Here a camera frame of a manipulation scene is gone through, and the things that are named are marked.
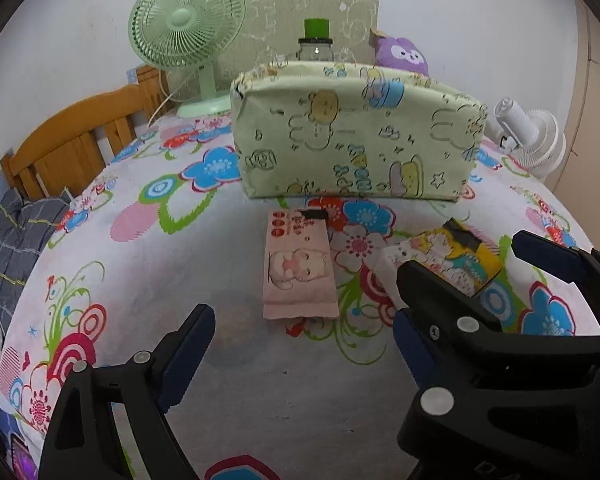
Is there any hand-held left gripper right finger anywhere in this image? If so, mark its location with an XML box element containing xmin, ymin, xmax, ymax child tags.
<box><xmin>392</xmin><ymin>309</ymin><xmax>445</xmax><ymax>392</ymax></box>

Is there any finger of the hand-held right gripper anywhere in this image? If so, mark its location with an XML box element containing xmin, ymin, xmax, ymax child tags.
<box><xmin>511</xmin><ymin>230</ymin><xmax>600</xmax><ymax>337</ymax></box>
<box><xmin>396</xmin><ymin>261</ymin><xmax>600</xmax><ymax>461</ymax></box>

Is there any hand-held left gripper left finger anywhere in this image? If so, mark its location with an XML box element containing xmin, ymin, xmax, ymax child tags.
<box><xmin>39</xmin><ymin>304</ymin><xmax>217</xmax><ymax>480</ymax></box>

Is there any yellow cartoon tissue pack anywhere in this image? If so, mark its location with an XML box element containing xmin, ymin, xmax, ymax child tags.
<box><xmin>380</xmin><ymin>218</ymin><xmax>505</xmax><ymax>301</ymax></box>

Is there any pink tissue pack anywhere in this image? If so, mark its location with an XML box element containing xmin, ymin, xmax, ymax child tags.
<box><xmin>262</xmin><ymin>208</ymin><xmax>340</xmax><ymax>321</ymax></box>

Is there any yellow-green printed fabric storage box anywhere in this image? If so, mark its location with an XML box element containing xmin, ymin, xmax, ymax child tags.
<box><xmin>230</xmin><ymin>59</ymin><xmax>488</xmax><ymax>203</ymax></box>

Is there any floral tablecloth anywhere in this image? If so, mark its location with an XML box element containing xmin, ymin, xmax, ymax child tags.
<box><xmin>0</xmin><ymin>105</ymin><xmax>600</xmax><ymax>480</ymax></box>

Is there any white desk fan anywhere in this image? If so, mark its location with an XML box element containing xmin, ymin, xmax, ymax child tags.
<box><xmin>485</xmin><ymin>99</ymin><xmax>567</xmax><ymax>181</ymax></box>

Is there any beige wardrobe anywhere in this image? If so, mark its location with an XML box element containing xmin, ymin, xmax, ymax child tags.
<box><xmin>550</xmin><ymin>0</ymin><xmax>600</xmax><ymax>221</ymax></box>

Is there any purple lit screen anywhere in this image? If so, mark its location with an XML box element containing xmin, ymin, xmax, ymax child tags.
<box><xmin>7</xmin><ymin>435</ymin><xmax>38</xmax><ymax>480</ymax></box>

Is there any grey plaid bedding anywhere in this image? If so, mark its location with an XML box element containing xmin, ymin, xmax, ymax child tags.
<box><xmin>0</xmin><ymin>191</ymin><xmax>73</xmax><ymax>321</ymax></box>

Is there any wooden headboard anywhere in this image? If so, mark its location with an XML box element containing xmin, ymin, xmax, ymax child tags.
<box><xmin>0</xmin><ymin>65</ymin><xmax>171</xmax><ymax>203</ymax></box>

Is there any purple plush rabbit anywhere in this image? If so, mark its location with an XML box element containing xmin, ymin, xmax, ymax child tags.
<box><xmin>370</xmin><ymin>30</ymin><xmax>431</xmax><ymax>76</ymax></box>

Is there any green printed board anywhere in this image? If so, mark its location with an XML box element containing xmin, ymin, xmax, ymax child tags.
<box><xmin>215</xmin><ymin>0</ymin><xmax>381</xmax><ymax>78</ymax></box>

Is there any green desk fan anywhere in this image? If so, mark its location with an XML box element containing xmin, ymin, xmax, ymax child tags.
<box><xmin>130</xmin><ymin>0</ymin><xmax>247</xmax><ymax>118</ymax></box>

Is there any white fan cable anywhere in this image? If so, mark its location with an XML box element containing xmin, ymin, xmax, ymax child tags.
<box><xmin>147</xmin><ymin>67</ymin><xmax>181</xmax><ymax>128</ymax></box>

